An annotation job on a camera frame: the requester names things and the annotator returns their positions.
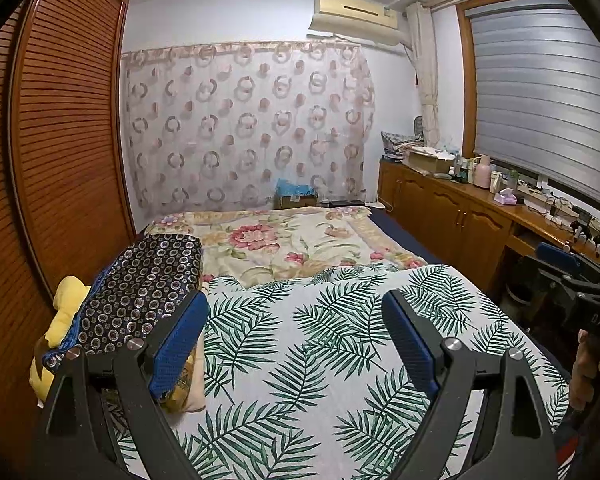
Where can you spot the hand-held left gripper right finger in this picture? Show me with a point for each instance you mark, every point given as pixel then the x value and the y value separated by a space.
pixel 410 345

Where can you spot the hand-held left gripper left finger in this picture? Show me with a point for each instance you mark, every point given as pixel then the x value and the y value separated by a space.
pixel 177 350

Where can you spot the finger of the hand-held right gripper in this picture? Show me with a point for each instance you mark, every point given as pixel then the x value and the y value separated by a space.
pixel 545 270
pixel 560 256

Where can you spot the patterned satin pajama top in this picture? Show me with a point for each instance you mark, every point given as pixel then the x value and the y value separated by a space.
pixel 140 285

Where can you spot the person's right hand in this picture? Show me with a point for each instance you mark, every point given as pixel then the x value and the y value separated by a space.
pixel 587 375

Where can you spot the gold patterned pillow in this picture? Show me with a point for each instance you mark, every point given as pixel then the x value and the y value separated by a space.
pixel 187 400

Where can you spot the pink tissue box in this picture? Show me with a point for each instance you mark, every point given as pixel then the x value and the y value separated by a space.
pixel 505 197

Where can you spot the leaf-print bedsheet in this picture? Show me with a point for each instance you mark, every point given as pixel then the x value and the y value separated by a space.
pixel 305 360

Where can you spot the navy blue bed sheet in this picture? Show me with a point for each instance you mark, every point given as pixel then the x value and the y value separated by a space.
pixel 405 235

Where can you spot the pink thermos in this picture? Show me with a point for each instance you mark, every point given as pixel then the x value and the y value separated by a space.
pixel 482 172

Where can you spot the wooden cabinet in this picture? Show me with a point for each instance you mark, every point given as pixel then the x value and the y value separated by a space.
pixel 445 210

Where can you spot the yellow plush toy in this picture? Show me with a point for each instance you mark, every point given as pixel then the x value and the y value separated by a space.
pixel 70 292

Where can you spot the floral blanket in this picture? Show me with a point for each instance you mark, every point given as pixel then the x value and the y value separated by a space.
pixel 280 240

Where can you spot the black flat box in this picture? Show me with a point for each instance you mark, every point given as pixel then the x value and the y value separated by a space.
pixel 347 203

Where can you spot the long cardboard box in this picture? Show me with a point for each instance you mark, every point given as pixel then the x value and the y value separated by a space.
pixel 427 161

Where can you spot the folded cloth stack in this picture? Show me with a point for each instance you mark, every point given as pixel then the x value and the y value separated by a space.
pixel 397 142

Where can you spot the blue plastic bag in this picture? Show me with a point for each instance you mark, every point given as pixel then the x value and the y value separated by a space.
pixel 295 186

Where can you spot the cream tied curtain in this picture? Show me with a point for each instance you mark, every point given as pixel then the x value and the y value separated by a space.
pixel 425 80

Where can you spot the sheer circle-print curtain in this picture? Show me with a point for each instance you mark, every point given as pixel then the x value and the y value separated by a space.
pixel 240 135

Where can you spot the wooden louvered wardrobe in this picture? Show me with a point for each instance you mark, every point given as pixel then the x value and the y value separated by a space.
pixel 65 135

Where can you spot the cream air conditioner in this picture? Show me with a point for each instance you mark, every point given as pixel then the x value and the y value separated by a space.
pixel 352 15

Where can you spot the wooden window frame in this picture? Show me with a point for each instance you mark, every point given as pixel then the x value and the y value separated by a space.
pixel 466 85

